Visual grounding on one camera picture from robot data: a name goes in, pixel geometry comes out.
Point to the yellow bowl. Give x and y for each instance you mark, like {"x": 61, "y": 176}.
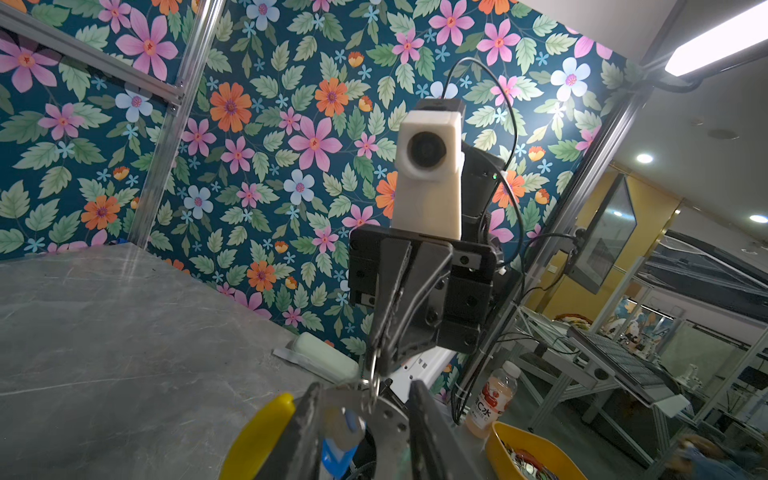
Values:
{"x": 518, "y": 454}

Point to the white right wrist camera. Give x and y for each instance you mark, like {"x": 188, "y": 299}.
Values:
{"x": 429, "y": 162}

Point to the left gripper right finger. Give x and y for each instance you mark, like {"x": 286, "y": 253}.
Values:
{"x": 435, "y": 452}

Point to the pale green sponge block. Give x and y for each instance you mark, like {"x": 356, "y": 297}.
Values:
{"x": 319, "y": 358}

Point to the drink bottle orange label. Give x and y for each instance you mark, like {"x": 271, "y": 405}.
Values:
{"x": 493, "y": 400}

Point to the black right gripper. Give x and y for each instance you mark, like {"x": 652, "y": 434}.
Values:
{"x": 424, "y": 292}

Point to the black monitor screen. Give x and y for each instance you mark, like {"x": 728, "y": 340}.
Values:
{"x": 602, "y": 242}

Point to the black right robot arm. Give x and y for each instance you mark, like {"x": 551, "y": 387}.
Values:
{"x": 480, "y": 180}

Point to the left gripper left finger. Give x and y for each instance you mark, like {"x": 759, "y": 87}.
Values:
{"x": 293, "y": 432}

